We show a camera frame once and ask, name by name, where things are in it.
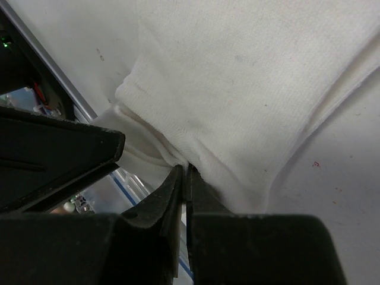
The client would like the aluminium frame rail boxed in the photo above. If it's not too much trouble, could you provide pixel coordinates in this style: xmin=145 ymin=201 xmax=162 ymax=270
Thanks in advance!
xmin=0 ymin=0 xmax=194 ymax=280

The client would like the white sock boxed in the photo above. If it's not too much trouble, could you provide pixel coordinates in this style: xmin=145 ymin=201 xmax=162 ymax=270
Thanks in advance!
xmin=94 ymin=1 xmax=379 ymax=213

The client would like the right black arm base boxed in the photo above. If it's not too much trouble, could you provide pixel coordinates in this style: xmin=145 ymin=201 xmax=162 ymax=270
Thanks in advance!
xmin=1 ymin=11 xmax=75 ymax=121

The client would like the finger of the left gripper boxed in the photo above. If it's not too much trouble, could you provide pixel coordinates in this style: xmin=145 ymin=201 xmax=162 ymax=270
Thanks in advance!
xmin=1 ymin=107 xmax=125 ymax=213

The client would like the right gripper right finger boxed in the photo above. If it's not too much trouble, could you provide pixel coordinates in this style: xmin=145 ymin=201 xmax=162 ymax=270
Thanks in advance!
xmin=185 ymin=166 xmax=346 ymax=284

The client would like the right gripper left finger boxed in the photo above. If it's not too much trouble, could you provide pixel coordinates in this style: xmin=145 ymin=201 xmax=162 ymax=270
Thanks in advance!
xmin=1 ymin=166 xmax=183 ymax=284

